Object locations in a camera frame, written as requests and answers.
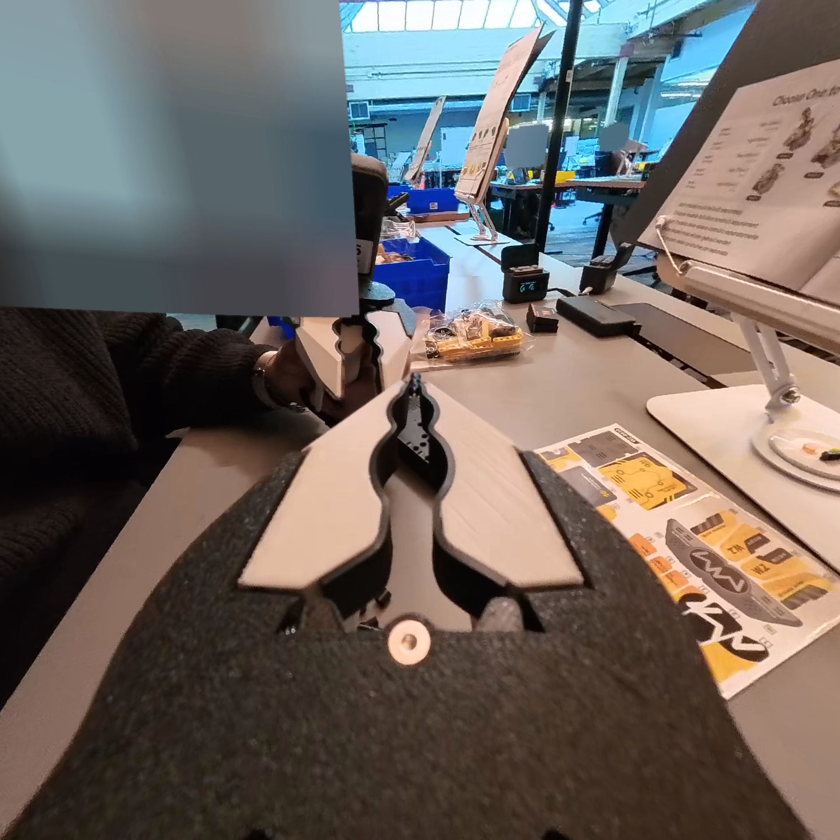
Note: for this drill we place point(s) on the person's left forearm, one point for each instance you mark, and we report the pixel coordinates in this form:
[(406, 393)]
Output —
[(197, 367)]

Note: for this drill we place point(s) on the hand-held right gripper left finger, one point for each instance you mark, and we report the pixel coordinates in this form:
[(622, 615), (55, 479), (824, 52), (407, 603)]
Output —
[(328, 518)]

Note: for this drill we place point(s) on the black pole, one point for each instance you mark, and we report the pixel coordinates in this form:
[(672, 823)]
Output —
[(558, 131)]

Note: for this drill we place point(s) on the blue storage bin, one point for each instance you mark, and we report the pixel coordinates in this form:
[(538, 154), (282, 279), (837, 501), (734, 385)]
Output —
[(426, 282), (433, 200)]

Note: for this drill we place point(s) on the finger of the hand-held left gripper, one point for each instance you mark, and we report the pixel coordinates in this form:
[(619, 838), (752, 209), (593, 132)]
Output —
[(394, 348), (318, 348)]

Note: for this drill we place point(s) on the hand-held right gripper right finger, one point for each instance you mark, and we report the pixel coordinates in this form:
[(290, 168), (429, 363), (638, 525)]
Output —
[(499, 525)]

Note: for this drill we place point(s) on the clear bag of yellow parts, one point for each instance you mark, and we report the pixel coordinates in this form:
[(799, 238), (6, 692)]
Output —
[(472, 344)]

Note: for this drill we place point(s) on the black charging case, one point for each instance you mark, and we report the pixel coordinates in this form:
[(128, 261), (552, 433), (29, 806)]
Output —
[(525, 275)]

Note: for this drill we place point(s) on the instruction booklet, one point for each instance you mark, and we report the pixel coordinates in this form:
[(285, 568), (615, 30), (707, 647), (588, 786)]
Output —
[(754, 170)]

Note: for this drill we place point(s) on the person's left hand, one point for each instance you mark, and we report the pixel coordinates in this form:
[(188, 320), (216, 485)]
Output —
[(295, 380)]

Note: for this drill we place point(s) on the background wooden desk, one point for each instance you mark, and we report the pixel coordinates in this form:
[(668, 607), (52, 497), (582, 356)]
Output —
[(590, 185)]

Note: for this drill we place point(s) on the grey wrist watch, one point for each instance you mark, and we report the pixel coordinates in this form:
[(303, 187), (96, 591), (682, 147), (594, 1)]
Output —
[(262, 380)]

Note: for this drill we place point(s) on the white book stand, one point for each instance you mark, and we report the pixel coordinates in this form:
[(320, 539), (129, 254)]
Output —
[(715, 433)]

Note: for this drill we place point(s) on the person's black sweater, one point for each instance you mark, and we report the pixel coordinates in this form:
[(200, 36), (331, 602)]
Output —
[(52, 492)]

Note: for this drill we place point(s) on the small black battery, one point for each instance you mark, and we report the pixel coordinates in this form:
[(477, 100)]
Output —
[(543, 319)]

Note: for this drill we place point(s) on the yellow grey sticker sheet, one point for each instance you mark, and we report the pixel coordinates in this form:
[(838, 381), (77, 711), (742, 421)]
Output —
[(722, 558)]

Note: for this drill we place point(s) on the wooden background book stand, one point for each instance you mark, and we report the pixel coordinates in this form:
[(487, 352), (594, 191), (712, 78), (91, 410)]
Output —
[(426, 138), (499, 111)]

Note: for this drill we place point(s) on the black flat power bank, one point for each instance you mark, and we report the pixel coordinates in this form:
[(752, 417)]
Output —
[(597, 315)]

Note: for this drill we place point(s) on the black perforated battery box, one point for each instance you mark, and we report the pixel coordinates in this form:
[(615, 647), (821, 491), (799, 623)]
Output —
[(420, 453)]

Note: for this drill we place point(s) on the black charger adapter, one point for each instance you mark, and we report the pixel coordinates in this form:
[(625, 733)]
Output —
[(600, 272)]

